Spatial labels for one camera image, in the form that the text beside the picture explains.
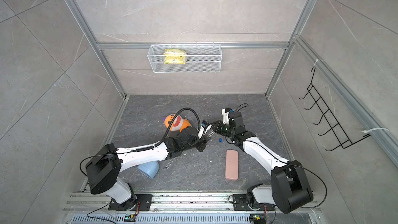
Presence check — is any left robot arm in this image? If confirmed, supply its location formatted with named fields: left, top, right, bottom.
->
left=86, top=125, right=214, bottom=211

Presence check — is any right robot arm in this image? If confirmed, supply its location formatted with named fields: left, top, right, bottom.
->
left=211, top=108, right=314, bottom=214

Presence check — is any orange shark plush toy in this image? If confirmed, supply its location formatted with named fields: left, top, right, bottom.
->
left=162, top=114, right=191, bottom=132

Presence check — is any pink rectangular case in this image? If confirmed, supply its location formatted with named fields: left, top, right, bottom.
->
left=225, top=150, right=238, bottom=181

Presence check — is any light blue cup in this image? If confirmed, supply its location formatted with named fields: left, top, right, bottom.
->
left=137, top=161, right=160, bottom=179

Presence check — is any yellow packet in basket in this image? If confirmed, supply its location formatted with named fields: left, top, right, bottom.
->
left=163, top=49, right=187, bottom=64

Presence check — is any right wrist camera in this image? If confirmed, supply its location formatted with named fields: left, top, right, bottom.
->
left=222, top=107, right=234, bottom=124

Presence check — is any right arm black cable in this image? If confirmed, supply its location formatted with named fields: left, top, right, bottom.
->
left=234, top=103, right=328, bottom=209

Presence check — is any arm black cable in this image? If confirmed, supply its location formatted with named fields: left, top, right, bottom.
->
left=79, top=107, right=201, bottom=177
left=234, top=103, right=328, bottom=209

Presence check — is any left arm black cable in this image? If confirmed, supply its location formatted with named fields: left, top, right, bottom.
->
left=79, top=107, right=201, bottom=177

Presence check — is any white wire basket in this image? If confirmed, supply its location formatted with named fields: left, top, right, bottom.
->
left=147, top=44, right=223, bottom=73

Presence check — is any black wall hook rack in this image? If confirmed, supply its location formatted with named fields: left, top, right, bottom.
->
left=298, top=67, right=371, bottom=152

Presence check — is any metal base rail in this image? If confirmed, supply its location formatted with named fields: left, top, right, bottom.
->
left=57, top=191, right=326, bottom=224

